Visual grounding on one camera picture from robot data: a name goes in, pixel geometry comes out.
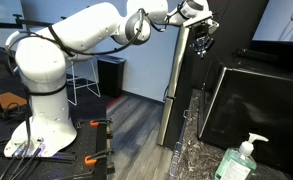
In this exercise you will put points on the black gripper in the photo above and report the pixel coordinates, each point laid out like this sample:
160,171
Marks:
201,31

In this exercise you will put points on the black microwave door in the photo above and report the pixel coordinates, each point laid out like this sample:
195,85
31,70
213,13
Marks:
210,98

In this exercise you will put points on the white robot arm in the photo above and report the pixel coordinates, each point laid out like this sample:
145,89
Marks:
42,58

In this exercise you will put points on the black power strip on microwave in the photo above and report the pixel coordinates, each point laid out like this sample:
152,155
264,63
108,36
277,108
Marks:
256,55

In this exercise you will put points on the black microwave oven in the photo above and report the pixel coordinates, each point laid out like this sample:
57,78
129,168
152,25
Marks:
256,97

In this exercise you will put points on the white upper cabinets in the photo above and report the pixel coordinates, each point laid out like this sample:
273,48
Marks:
276,23

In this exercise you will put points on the black trash bin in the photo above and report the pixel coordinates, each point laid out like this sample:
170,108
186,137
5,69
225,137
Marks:
110,73

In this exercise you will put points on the white chair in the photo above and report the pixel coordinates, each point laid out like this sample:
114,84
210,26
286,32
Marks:
82,75

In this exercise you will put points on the green hand sanitizer bottle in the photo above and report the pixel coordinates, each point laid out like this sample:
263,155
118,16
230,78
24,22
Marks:
237,163

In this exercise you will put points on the orange black clamp rear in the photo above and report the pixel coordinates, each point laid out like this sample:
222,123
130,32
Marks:
97,122

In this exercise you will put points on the orange black clamp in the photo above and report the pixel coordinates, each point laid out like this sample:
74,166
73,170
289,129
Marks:
97,122
93,159

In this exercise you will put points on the orange black clamp front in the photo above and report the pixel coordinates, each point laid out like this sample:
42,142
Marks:
93,159

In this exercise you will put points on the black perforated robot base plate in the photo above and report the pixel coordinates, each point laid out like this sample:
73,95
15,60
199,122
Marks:
67,164

